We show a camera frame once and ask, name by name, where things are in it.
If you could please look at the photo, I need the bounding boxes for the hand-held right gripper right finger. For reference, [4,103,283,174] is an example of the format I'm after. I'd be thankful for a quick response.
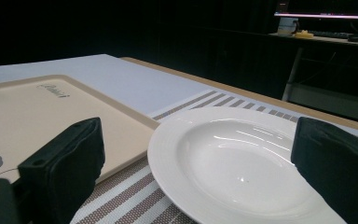
[290,116,358,224]

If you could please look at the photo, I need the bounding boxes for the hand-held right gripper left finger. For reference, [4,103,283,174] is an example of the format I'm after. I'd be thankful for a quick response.
[17,117,106,224]

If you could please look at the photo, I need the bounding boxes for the beige cutting board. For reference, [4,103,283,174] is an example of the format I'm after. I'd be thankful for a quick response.
[0,74,160,185]

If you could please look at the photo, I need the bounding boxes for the striped woven placemat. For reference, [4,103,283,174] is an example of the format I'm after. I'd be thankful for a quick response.
[69,89,358,224]

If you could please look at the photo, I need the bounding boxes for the background desk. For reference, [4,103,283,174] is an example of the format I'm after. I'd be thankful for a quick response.
[268,32,358,116]

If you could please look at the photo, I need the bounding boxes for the white deep plate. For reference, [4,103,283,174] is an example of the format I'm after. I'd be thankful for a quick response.
[146,106,348,224]

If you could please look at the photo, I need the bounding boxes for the black keyboard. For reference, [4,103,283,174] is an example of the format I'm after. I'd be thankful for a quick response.
[310,30,354,40]

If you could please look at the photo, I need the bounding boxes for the yellow object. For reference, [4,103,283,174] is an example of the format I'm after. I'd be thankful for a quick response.
[294,29,315,39]

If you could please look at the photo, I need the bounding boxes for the white cup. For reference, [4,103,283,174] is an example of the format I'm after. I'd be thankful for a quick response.
[276,17,299,36]

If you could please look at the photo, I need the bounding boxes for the computer monitor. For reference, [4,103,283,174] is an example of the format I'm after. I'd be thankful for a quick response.
[273,0,358,21]

